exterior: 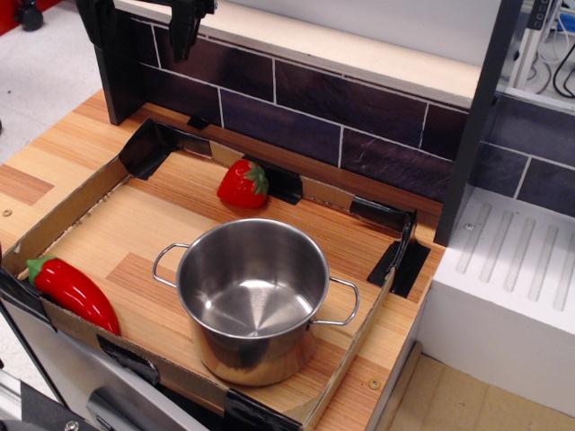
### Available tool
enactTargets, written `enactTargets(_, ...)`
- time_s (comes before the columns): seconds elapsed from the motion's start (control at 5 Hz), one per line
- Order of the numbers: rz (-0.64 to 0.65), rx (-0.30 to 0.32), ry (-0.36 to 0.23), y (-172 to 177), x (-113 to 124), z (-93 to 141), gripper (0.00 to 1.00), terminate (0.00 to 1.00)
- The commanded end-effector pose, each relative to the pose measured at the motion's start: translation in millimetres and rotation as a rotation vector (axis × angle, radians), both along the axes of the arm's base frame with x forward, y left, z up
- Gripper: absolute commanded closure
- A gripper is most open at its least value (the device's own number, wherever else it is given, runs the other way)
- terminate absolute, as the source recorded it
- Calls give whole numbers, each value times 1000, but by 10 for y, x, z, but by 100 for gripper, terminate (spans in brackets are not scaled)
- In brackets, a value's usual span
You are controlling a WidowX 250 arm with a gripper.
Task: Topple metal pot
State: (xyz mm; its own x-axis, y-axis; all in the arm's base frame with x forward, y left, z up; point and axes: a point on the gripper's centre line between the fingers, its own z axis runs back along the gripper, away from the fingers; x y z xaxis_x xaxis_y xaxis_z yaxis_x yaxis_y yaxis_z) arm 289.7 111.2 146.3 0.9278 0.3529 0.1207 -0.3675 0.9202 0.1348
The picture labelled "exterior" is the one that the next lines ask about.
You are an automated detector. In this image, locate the white drying rack sink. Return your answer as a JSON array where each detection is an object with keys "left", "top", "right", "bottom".
[{"left": 418, "top": 189, "right": 574, "bottom": 414}]

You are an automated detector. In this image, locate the red toy chili pepper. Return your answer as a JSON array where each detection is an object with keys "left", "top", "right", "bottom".
[{"left": 26, "top": 256, "right": 120, "bottom": 336}]

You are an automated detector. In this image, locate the dark shelf post right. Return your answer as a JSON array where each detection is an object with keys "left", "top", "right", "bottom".
[{"left": 434, "top": 1, "right": 523, "bottom": 246}]

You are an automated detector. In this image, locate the black caster wheel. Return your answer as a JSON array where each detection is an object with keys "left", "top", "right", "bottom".
[{"left": 13, "top": 0, "right": 44, "bottom": 31}]

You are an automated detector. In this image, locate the cardboard fence with black tape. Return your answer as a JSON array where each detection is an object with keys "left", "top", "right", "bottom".
[{"left": 1, "top": 114, "right": 440, "bottom": 430}]

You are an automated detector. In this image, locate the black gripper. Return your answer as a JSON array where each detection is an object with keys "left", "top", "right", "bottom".
[{"left": 75, "top": 0, "right": 217, "bottom": 63}]

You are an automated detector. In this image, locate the red toy strawberry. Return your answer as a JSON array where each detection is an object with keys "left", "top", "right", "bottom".
[{"left": 217, "top": 159, "right": 270, "bottom": 208}]

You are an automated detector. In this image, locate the dark shelf post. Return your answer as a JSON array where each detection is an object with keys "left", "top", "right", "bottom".
[
  {"left": 434, "top": 1, "right": 523, "bottom": 246},
  {"left": 95, "top": 10, "right": 146, "bottom": 126}
]

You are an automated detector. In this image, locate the stainless steel pot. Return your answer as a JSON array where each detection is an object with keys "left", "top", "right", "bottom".
[{"left": 153, "top": 218, "right": 360, "bottom": 387}]

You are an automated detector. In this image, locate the light wooden shelf board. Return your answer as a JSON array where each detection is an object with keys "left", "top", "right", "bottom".
[{"left": 114, "top": 0, "right": 482, "bottom": 109}]

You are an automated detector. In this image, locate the dark shelf post left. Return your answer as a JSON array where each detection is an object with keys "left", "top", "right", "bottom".
[{"left": 95, "top": 10, "right": 146, "bottom": 126}]

